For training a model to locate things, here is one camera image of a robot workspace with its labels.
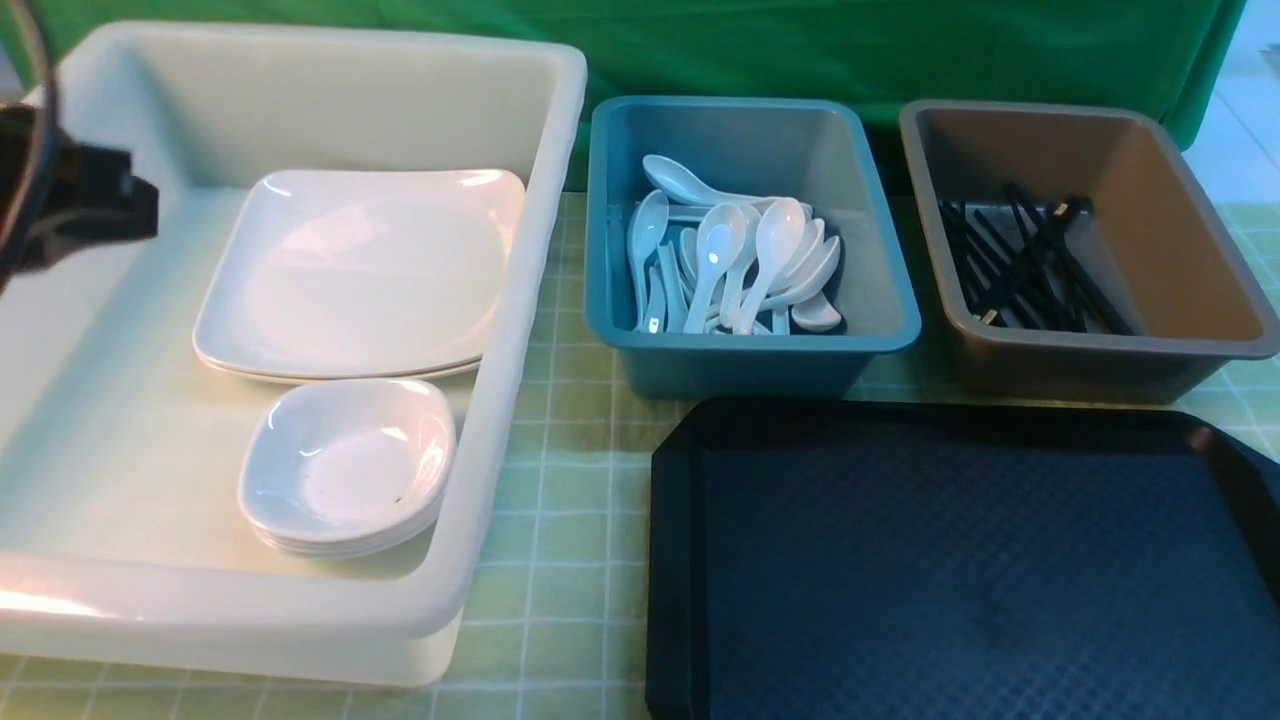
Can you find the white square plate in bin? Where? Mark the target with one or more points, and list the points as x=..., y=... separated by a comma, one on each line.
x=298, y=380

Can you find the green checkered tablecloth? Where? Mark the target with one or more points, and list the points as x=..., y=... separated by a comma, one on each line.
x=553, y=624

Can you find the teal plastic bin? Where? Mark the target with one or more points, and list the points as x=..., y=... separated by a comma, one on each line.
x=810, y=150

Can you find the large white plastic bin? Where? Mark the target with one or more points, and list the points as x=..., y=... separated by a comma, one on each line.
x=207, y=110

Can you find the black serving tray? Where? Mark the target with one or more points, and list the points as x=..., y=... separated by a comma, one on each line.
x=853, y=560

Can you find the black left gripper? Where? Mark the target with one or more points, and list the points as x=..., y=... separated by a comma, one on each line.
x=94, y=200

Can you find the large white rice plate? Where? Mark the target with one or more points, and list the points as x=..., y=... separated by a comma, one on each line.
x=342, y=272

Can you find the small white bowl in bin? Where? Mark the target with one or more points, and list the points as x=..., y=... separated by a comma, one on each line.
x=383, y=540

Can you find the black chopsticks pile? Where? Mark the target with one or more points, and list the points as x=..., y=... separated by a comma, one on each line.
x=1028, y=276

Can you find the grey brown plastic bin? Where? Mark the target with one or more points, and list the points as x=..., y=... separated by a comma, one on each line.
x=1153, y=240

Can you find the green backdrop cloth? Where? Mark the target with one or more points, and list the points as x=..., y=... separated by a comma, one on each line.
x=1157, y=58

